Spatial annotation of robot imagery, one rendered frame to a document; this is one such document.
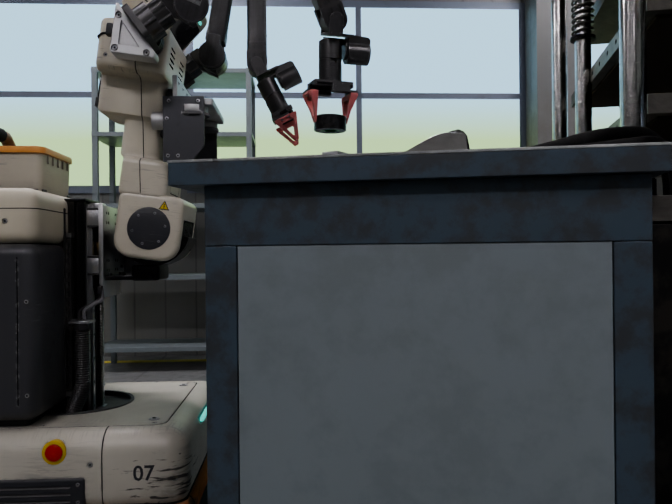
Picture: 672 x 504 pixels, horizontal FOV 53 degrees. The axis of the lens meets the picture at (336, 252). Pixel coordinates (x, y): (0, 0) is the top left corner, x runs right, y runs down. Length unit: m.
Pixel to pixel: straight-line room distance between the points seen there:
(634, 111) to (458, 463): 1.04
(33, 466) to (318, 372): 0.81
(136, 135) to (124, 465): 0.79
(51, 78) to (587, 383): 4.26
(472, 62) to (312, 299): 3.88
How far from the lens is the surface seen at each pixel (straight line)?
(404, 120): 4.57
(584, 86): 2.53
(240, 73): 3.97
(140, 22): 1.61
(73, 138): 4.71
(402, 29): 4.72
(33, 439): 1.63
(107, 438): 1.58
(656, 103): 1.83
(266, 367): 1.01
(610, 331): 0.98
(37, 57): 4.90
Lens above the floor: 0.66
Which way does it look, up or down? level
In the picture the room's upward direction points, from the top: 1 degrees counter-clockwise
